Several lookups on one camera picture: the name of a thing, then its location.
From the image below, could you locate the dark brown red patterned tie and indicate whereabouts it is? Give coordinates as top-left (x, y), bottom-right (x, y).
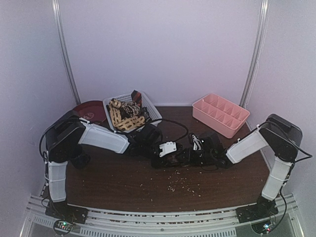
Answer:
top-left (165, 156), bottom-right (182, 167)

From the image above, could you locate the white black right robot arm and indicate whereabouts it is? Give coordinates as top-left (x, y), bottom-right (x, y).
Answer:
top-left (189, 114), bottom-right (303, 218)

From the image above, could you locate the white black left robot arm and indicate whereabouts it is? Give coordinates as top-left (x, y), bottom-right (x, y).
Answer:
top-left (39, 111), bottom-right (182, 219)

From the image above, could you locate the grey plastic mesh basket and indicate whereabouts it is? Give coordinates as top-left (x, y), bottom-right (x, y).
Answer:
top-left (103, 91), bottom-right (162, 131)

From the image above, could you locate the yellow insect patterned tie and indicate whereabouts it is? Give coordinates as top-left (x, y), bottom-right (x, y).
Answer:
top-left (107, 98), bottom-right (145, 131)

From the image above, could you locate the pink divided organizer box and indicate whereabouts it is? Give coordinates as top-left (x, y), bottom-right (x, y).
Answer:
top-left (192, 93), bottom-right (250, 139)

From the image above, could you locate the brown cream patterned tie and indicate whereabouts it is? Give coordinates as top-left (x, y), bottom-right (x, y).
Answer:
top-left (121, 101), bottom-right (141, 117)

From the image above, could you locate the red black striped tie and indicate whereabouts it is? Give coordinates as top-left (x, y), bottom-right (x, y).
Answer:
top-left (131, 90), bottom-right (142, 107)

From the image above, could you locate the dark red round plate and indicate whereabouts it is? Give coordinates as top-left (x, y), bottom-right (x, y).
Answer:
top-left (73, 100), bottom-right (107, 122)

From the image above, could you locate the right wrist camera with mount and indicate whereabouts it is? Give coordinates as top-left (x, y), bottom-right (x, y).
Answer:
top-left (188, 133), bottom-right (202, 151)

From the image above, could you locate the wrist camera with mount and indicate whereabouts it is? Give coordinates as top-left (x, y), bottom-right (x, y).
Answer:
top-left (188, 133), bottom-right (202, 151)
top-left (158, 141), bottom-right (177, 158)

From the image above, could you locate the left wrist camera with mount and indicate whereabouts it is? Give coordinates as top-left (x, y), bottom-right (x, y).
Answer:
top-left (158, 141), bottom-right (177, 158)

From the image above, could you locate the front aluminium rail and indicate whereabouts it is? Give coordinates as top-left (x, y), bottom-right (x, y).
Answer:
top-left (20, 195), bottom-right (304, 237)

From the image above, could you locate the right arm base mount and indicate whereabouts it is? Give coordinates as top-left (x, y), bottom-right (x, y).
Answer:
top-left (236, 196), bottom-right (278, 235)

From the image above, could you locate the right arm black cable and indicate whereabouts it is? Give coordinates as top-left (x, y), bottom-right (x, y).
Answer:
top-left (281, 145), bottom-right (313, 198)

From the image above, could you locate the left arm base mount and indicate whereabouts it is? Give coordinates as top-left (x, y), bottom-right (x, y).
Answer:
top-left (45, 200), bottom-right (88, 236)

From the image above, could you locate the right aluminium frame post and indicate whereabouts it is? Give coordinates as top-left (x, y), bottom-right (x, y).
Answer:
top-left (240, 0), bottom-right (270, 108)

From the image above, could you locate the aluminium frame post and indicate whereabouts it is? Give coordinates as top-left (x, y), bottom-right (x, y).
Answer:
top-left (240, 0), bottom-right (270, 108)
top-left (51, 0), bottom-right (81, 105)

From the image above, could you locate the left aluminium frame post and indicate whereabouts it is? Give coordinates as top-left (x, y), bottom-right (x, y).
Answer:
top-left (51, 0), bottom-right (81, 105)

